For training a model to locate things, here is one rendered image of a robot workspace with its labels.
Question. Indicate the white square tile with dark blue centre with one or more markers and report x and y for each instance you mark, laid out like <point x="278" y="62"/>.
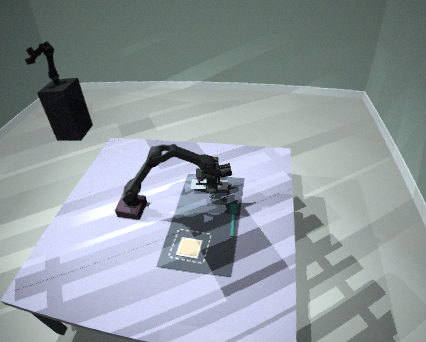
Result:
<point x="189" y="248"/>

